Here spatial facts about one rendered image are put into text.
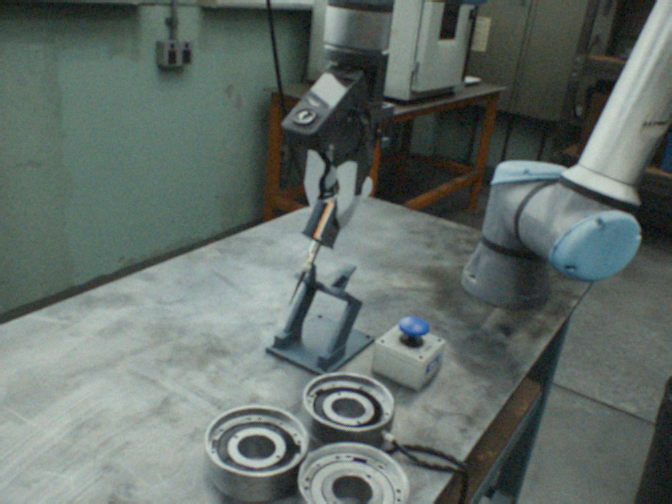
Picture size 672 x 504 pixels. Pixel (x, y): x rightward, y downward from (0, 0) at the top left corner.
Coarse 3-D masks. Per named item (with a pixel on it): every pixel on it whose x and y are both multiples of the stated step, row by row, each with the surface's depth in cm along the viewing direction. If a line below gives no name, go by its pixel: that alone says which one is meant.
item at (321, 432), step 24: (312, 384) 74; (336, 384) 76; (360, 384) 76; (312, 408) 71; (336, 408) 74; (360, 408) 74; (384, 408) 73; (312, 432) 69; (336, 432) 67; (360, 432) 67; (384, 432) 69
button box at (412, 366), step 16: (384, 336) 84; (400, 336) 84; (432, 336) 86; (384, 352) 83; (400, 352) 81; (416, 352) 82; (432, 352) 82; (384, 368) 83; (400, 368) 82; (416, 368) 80; (432, 368) 84; (416, 384) 81
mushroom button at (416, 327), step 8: (400, 320) 83; (408, 320) 83; (416, 320) 83; (424, 320) 84; (400, 328) 82; (408, 328) 82; (416, 328) 82; (424, 328) 82; (408, 336) 83; (416, 336) 81
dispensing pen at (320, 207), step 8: (336, 192) 80; (320, 200) 78; (336, 200) 79; (320, 208) 78; (312, 216) 78; (320, 216) 78; (312, 224) 78; (304, 232) 78; (312, 232) 77; (312, 240) 79; (312, 248) 78; (312, 256) 78; (304, 264) 78; (312, 264) 79; (304, 272) 78; (296, 288) 78
